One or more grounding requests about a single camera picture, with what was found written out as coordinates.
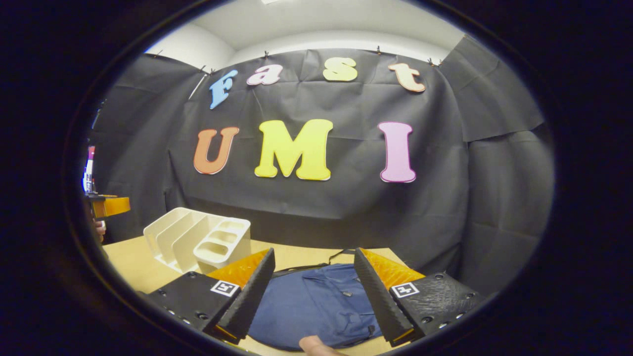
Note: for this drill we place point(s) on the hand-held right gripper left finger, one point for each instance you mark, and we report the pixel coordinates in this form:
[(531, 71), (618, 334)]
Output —
[(249, 296)]

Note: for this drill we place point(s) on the black backdrop cloth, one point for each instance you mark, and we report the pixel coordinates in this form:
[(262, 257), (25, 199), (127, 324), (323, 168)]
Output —
[(346, 207)]

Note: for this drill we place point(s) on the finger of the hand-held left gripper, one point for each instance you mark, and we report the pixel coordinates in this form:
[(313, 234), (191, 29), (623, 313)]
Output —
[(113, 205)]

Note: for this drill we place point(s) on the blue schoolbag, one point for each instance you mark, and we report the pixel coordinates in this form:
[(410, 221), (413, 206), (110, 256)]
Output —
[(316, 301)]

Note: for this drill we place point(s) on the white plastic bookshelf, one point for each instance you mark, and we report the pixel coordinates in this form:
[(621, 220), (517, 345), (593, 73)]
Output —
[(222, 237)]

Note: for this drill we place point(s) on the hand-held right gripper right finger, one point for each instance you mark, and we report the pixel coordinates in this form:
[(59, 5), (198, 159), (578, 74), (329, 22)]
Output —
[(378, 296)]

